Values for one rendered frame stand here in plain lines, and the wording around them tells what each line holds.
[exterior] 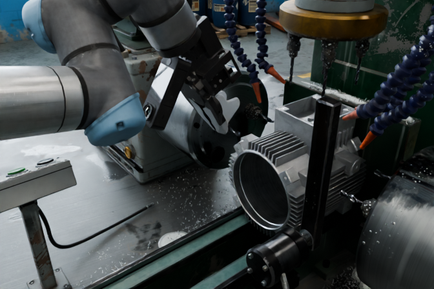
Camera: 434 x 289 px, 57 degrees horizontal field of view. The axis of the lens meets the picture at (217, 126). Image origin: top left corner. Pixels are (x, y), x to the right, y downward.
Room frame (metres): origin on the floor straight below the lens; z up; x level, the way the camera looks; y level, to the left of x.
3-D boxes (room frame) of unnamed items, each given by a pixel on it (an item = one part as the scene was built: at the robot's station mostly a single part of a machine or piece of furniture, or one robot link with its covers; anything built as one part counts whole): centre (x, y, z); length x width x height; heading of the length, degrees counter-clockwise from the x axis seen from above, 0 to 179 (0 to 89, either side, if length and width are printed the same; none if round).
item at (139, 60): (1.15, 0.20, 0.99); 0.35 x 0.31 x 0.37; 38
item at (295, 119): (0.70, -0.19, 1.11); 0.12 x 0.11 x 0.07; 127
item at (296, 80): (0.78, -0.29, 0.97); 0.30 x 0.11 x 0.34; 38
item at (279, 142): (0.67, -0.16, 1.02); 0.20 x 0.19 x 0.19; 127
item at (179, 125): (0.96, 0.05, 1.04); 0.37 x 0.25 x 0.25; 38
